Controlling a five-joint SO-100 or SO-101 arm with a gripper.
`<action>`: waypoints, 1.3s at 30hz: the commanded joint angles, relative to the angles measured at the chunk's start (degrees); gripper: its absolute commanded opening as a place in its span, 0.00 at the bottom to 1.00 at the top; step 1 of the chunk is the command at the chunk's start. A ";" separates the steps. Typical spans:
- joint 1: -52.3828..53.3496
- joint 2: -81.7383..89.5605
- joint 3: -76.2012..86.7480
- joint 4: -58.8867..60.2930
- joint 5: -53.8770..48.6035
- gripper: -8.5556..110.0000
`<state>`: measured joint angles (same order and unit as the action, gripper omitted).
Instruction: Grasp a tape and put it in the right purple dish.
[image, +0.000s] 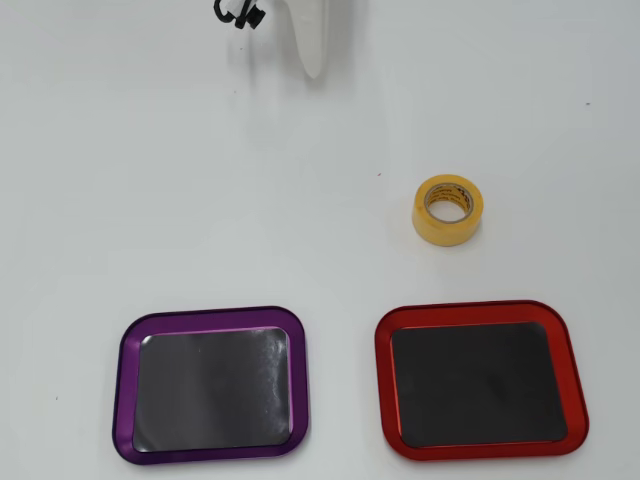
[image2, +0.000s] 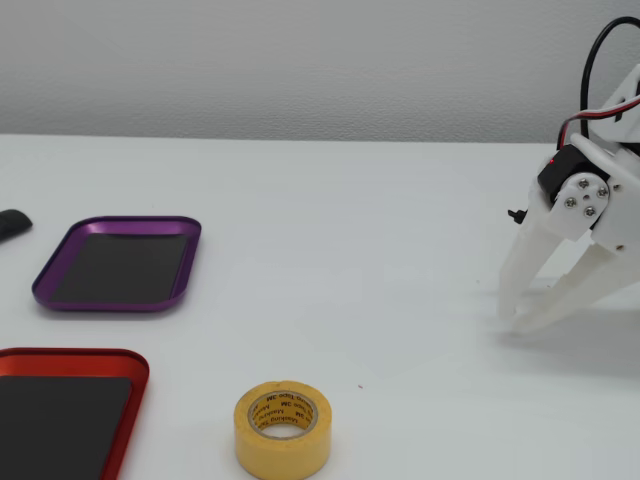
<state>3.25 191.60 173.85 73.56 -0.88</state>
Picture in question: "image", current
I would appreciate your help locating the yellow tape roll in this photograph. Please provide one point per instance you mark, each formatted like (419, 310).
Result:
(425, 226)

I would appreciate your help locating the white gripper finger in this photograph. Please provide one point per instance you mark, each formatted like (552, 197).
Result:
(312, 35)

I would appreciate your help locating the red metal dish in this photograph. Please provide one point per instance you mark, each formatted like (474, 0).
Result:
(575, 380)

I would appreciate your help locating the purple metal dish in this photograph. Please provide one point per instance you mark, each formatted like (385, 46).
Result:
(127, 380)

